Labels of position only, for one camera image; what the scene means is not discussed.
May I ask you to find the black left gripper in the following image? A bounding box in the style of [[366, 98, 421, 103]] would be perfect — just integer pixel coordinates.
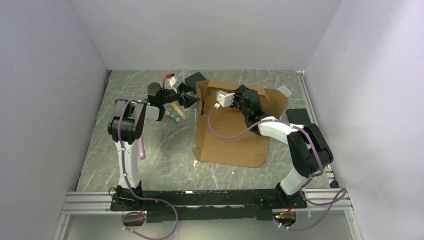
[[159, 82, 201, 109]]

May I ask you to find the brown cardboard box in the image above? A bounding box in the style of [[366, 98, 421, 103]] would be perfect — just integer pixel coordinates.
[[192, 80, 269, 168]]

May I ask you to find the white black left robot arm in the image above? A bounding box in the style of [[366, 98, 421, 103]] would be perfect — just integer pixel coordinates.
[[107, 82, 199, 210]]

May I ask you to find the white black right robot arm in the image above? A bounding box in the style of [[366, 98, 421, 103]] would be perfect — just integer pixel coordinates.
[[230, 85, 334, 208]]

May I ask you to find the small black box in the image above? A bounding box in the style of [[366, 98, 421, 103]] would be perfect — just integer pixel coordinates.
[[184, 71, 207, 88]]

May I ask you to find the yellow marker pen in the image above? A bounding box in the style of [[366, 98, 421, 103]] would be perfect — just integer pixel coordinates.
[[171, 102, 187, 120]]

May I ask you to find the green white glue stick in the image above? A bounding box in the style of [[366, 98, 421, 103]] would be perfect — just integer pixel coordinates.
[[165, 111, 180, 122]]

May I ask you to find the white translucent plastic case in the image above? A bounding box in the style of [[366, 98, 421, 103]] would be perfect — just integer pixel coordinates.
[[277, 85, 292, 98]]

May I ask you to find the black rectangular block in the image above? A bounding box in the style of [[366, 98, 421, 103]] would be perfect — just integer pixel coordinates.
[[286, 108, 312, 126]]

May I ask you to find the pink pen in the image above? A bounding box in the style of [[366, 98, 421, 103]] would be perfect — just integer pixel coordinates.
[[137, 137, 146, 160]]

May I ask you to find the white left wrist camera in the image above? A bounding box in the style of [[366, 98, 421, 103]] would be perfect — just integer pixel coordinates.
[[165, 73, 181, 92]]

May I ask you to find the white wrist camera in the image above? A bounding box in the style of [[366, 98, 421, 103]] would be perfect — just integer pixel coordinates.
[[165, 73, 181, 92], [216, 90, 235, 108]]

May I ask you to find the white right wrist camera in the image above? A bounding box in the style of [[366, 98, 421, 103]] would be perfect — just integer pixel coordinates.
[[216, 90, 235, 108]]

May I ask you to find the black rubber hose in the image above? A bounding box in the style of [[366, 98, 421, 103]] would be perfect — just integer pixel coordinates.
[[114, 98, 148, 110]]

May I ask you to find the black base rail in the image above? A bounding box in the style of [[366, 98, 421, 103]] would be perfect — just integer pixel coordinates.
[[110, 189, 307, 223]]

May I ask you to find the aluminium frame rail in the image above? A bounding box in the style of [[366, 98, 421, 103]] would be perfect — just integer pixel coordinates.
[[61, 188, 352, 214]]

